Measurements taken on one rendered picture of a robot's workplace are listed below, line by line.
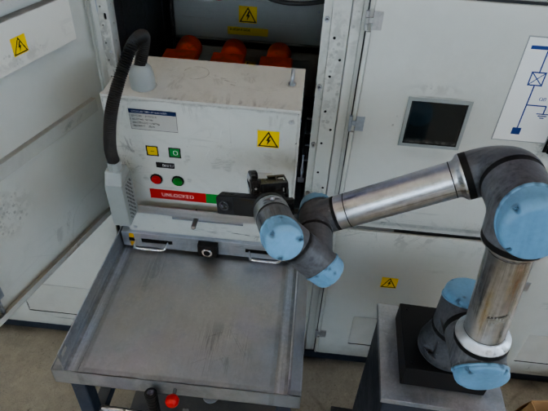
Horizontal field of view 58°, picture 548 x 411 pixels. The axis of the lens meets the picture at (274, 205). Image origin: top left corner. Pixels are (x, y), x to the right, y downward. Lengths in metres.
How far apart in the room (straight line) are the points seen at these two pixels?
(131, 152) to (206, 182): 0.21
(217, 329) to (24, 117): 0.73
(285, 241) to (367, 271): 1.01
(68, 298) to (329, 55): 1.52
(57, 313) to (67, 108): 1.17
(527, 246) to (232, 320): 0.80
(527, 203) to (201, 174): 0.82
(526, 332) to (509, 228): 1.40
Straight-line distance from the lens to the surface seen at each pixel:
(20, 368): 2.49
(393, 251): 1.82
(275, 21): 2.05
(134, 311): 1.45
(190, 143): 1.30
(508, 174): 0.94
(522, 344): 2.33
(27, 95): 1.39
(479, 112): 1.54
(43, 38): 1.37
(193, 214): 1.41
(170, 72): 1.37
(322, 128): 1.52
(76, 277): 2.19
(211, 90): 1.28
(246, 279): 1.50
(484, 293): 1.05
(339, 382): 2.29
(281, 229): 0.89
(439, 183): 1.02
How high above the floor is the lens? 1.93
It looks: 39 degrees down
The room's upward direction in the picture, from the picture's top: 3 degrees clockwise
